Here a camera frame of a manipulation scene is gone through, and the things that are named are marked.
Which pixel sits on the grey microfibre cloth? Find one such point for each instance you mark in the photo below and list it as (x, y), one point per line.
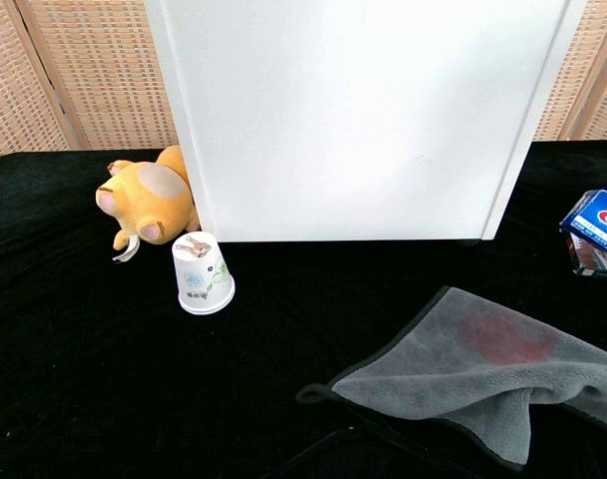
(448, 369)

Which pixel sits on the white printed paper cup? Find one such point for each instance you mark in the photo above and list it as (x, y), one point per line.
(201, 279)

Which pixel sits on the white mini fridge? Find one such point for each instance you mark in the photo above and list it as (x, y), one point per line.
(333, 120)

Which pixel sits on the yellow plush toy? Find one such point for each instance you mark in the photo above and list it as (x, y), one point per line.
(149, 199)

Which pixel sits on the black velvet table cover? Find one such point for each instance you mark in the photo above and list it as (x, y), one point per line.
(134, 374)

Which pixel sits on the woven rattan folding screen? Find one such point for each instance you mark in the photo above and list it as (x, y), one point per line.
(84, 70)

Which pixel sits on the dark printed box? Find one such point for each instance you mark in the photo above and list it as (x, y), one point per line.
(590, 259)

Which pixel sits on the blue toothpaste box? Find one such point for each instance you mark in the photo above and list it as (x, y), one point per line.
(600, 217)

